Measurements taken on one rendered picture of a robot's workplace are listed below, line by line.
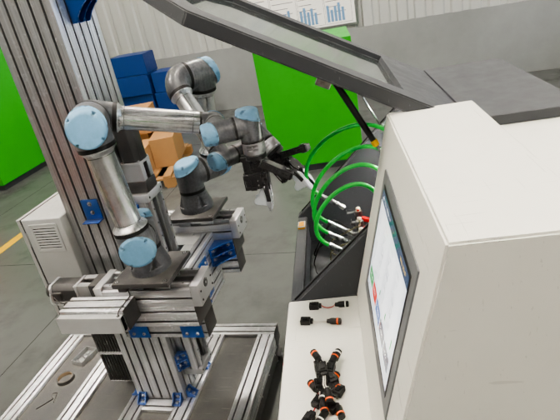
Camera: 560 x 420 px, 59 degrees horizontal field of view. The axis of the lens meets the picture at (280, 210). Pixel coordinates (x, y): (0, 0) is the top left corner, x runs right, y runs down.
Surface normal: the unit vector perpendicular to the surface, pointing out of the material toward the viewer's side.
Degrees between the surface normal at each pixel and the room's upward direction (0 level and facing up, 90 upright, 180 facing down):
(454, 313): 90
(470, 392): 90
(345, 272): 90
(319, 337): 0
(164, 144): 90
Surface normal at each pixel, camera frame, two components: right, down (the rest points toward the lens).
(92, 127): 0.20, 0.26
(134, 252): 0.26, 0.49
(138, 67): -0.18, 0.45
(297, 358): -0.17, -0.89
